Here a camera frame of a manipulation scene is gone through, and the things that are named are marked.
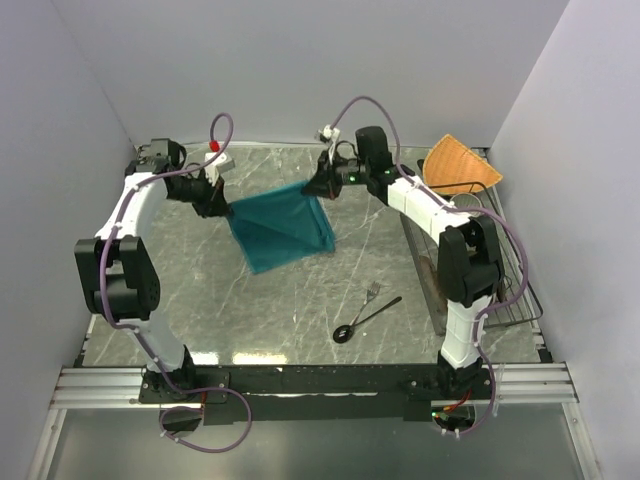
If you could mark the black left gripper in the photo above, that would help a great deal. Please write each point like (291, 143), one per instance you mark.
(213, 203)

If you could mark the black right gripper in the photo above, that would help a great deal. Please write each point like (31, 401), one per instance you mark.
(325, 182)

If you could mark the teal satin napkin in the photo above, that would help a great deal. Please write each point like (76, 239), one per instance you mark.
(280, 226)

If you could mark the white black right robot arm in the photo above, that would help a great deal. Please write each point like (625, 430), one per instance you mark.
(469, 265)

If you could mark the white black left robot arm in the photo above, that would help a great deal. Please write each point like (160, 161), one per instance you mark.
(118, 278)

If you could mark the silver fork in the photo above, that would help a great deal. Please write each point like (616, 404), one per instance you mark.
(371, 293)

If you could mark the orange woven fan basket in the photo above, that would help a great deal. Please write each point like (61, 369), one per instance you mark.
(451, 168)

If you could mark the black spoon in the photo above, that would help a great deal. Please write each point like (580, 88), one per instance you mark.
(344, 333)

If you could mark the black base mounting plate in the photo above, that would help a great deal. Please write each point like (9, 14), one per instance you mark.
(234, 393)

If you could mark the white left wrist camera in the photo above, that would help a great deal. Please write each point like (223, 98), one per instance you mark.
(216, 163)

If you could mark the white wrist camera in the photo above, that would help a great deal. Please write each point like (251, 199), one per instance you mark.
(216, 163)
(328, 134)

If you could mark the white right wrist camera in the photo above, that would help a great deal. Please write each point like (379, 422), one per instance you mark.
(328, 134)

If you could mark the black wire dish rack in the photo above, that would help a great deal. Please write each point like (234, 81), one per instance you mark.
(424, 251)

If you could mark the aluminium rail frame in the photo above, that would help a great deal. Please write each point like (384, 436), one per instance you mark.
(120, 388)

